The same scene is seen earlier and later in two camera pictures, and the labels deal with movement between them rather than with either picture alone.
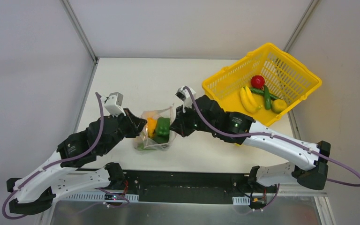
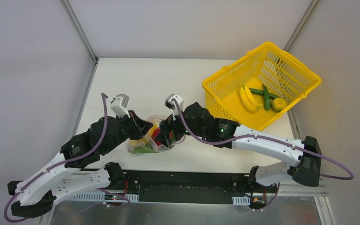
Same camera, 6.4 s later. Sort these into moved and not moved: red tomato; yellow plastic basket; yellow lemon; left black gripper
Moved: red tomato
Not moved: yellow lemon; left black gripper; yellow plastic basket
